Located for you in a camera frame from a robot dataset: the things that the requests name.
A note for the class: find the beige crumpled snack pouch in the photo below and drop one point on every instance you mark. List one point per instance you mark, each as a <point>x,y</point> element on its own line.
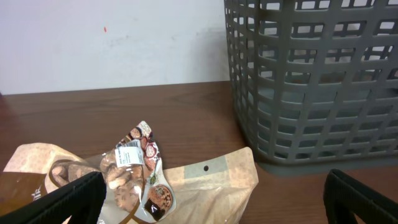
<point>212,191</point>

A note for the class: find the clear cookie snack bag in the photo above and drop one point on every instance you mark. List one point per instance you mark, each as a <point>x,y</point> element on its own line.
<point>136,188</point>

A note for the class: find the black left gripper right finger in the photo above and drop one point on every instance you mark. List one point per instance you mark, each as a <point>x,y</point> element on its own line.
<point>346,198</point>

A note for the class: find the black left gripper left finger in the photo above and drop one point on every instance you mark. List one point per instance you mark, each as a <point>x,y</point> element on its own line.
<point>79,201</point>

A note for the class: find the beige pantry snack pouch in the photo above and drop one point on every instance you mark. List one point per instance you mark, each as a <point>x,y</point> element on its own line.
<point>25,177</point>

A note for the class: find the grey plastic basket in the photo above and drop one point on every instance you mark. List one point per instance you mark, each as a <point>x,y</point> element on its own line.
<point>314,83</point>

